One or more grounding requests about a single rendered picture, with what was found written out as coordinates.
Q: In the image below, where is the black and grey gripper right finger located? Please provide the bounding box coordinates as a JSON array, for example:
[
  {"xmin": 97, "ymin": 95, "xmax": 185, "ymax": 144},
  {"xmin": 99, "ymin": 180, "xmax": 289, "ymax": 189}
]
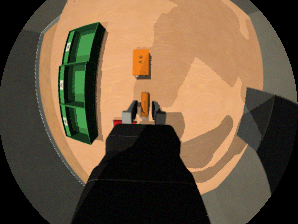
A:
[{"xmin": 151, "ymin": 101, "xmax": 166, "ymax": 125}]

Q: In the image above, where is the red aa battery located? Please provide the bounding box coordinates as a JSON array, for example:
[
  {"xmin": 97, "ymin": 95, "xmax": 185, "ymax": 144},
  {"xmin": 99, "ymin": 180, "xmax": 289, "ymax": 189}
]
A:
[{"xmin": 112, "ymin": 120, "xmax": 136, "ymax": 127}]

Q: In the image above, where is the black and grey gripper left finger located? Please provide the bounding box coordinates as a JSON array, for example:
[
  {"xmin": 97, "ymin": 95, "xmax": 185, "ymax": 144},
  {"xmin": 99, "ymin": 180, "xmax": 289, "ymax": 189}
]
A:
[{"xmin": 121, "ymin": 100, "xmax": 137, "ymax": 124}]

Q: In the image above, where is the green tray with three compartments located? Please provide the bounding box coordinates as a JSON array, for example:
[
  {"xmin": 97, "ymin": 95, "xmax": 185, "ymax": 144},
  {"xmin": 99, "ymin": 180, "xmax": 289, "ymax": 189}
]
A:
[{"xmin": 58, "ymin": 22, "xmax": 105, "ymax": 145}]

